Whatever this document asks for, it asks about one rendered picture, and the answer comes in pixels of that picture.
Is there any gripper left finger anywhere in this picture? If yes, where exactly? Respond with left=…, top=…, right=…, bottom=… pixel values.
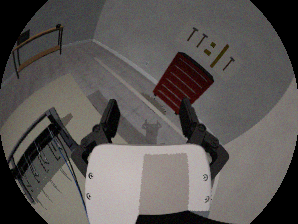
left=71, top=99, right=121, bottom=178

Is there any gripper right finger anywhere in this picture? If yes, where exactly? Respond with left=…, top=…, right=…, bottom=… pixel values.
left=179, top=98, right=229, bottom=181

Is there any black metal rack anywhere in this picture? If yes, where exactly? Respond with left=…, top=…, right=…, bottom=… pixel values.
left=7, top=107, right=77, bottom=203

